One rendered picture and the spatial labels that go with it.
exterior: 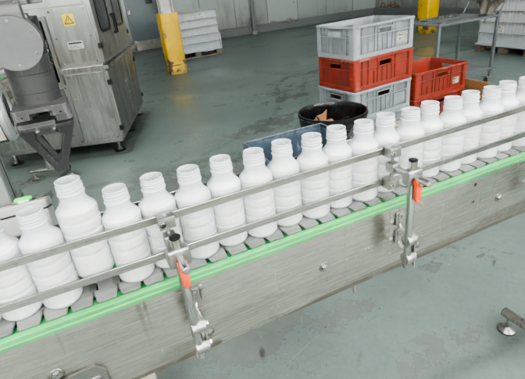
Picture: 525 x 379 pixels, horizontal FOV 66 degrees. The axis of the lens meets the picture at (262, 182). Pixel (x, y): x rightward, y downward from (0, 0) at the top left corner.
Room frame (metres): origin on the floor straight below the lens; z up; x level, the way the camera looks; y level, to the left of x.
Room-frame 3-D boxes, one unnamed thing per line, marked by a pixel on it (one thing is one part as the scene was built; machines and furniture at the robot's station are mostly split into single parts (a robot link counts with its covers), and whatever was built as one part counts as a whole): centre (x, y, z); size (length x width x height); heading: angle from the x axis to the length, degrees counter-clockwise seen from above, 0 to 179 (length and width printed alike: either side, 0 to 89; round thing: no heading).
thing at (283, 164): (0.69, -0.04, 1.08); 0.06 x 0.06 x 0.17
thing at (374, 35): (3.15, -0.87, 1.00); 0.61 x 0.41 x 0.22; 120
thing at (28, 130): (0.56, 0.29, 1.26); 0.07 x 0.07 x 0.09; 23
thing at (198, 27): (10.50, 1.37, 0.50); 1.24 x 1.03 x 1.00; 116
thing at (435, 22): (5.06, -2.46, 0.49); 1.05 x 0.55 x 0.99; 113
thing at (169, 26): (8.31, 1.44, 0.55); 0.40 x 0.40 x 1.10; 23
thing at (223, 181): (0.65, 0.07, 1.08); 0.06 x 0.06 x 0.17
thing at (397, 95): (3.14, -0.87, 0.55); 0.61 x 0.41 x 0.22; 120
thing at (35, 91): (0.56, 0.29, 1.33); 0.10 x 0.07 x 0.07; 23
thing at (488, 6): (5.21, -2.95, 0.85); 0.36 x 0.12 x 0.27; 23
